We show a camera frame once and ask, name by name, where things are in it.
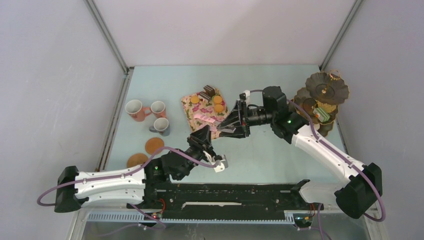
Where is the small pink cup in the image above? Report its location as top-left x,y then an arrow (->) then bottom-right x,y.
150,100 -> 167,119

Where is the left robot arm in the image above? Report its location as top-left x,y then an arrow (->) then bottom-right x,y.
54,126 -> 228,213

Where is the blue grey mug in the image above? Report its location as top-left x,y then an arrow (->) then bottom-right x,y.
149,117 -> 171,137

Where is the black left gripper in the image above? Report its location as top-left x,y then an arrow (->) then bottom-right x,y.
175,124 -> 217,181

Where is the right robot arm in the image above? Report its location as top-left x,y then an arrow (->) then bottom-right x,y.
217,86 -> 386,222

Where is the orange round biscuit upper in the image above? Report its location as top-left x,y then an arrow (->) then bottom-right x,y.
212,95 -> 223,105

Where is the upper wooden round coaster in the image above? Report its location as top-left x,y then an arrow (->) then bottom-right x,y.
145,137 -> 165,155

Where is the striped chocolate cake slice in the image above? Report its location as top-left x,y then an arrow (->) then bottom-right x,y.
197,91 -> 211,102

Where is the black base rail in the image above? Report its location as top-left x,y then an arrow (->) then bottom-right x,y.
137,182 -> 323,221

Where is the orange round biscuit lower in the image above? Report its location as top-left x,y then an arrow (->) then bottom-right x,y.
214,104 -> 225,113

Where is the chocolate cake piece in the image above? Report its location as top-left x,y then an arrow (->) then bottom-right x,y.
203,85 -> 216,97

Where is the three tier black cake stand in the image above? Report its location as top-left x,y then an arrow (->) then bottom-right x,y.
288,69 -> 350,137

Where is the orange round biscuit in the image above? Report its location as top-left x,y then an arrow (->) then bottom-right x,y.
212,95 -> 223,105
214,104 -> 225,113

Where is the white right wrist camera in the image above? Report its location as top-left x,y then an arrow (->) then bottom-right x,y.
239,90 -> 251,104

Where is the wooden round coaster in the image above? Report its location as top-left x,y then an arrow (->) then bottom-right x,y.
126,153 -> 149,168
145,137 -> 165,155

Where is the pink mug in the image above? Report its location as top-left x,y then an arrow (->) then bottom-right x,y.
124,99 -> 152,122

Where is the floral rectangular tray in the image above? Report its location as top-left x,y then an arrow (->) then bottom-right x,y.
180,87 -> 230,140

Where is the lower wooden round coaster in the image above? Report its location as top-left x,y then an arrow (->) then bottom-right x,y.
126,153 -> 149,168

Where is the small yellow cookie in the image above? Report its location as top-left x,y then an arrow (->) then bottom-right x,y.
190,95 -> 200,104

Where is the green striped cake slice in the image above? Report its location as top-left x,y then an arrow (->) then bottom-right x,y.
313,107 -> 331,123

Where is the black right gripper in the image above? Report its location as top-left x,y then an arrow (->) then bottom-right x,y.
216,100 -> 275,139

